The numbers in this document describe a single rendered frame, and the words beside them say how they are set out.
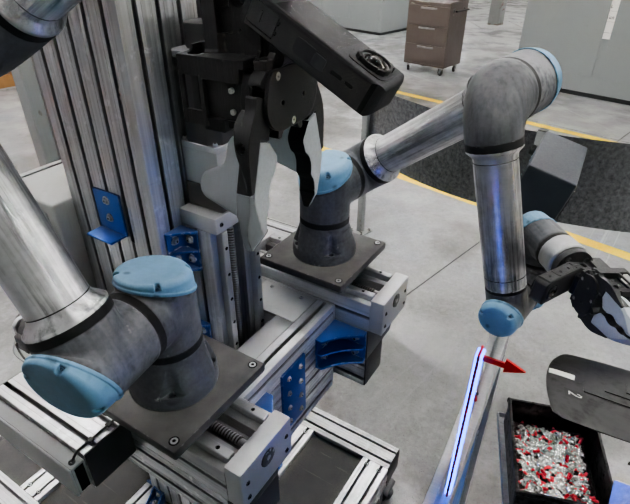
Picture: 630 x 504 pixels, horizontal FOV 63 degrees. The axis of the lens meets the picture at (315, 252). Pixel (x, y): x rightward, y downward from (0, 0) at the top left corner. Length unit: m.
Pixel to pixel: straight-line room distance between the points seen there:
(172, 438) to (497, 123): 0.70
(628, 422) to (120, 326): 0.64
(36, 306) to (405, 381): 1.88
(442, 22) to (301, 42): 7.01
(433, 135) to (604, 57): 5.91
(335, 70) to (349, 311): 0.92
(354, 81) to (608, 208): 2.30
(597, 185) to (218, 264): 1.89
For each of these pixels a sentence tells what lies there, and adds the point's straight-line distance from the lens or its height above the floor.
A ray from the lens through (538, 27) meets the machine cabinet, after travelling 7.18.
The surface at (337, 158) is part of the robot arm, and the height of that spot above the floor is 1.27.
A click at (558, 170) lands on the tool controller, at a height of 1.24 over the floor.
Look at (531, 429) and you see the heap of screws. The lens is 1.19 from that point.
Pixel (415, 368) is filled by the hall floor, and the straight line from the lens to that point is 2.45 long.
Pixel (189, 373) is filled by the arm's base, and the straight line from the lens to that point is 0.87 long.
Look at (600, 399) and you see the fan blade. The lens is 0.76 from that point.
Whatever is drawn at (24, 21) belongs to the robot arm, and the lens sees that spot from 0.72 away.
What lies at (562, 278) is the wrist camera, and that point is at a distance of 0.95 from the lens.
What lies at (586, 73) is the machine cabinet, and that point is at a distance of 7.03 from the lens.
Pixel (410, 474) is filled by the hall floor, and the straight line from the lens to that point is 2.09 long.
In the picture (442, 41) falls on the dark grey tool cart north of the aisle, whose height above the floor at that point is 0.44.
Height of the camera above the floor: 1.70
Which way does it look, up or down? 32 degrees down
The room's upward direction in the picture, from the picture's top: straight up
